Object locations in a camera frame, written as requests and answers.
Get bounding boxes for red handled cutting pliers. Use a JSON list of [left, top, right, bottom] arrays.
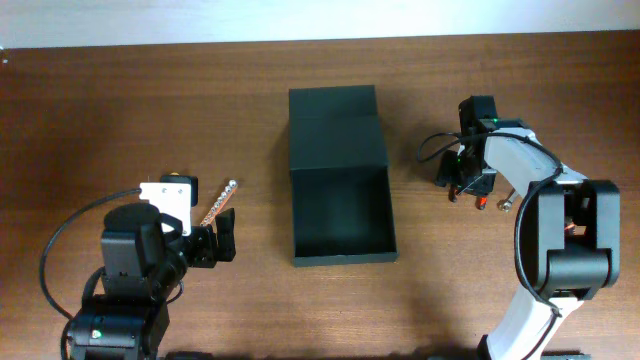
[[447, 184, 488, 211]]

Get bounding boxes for orange socket bit holder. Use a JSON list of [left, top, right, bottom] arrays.
[[200, 179, 238, 226]]

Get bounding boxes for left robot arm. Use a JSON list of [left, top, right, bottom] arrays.
[[65, 203, 236, 360]]

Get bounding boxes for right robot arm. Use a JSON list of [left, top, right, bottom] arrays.
[[436, 117, 620, 359]]

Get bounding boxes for black open gift box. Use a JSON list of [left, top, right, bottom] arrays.
[[289, 85, 398, 267]]

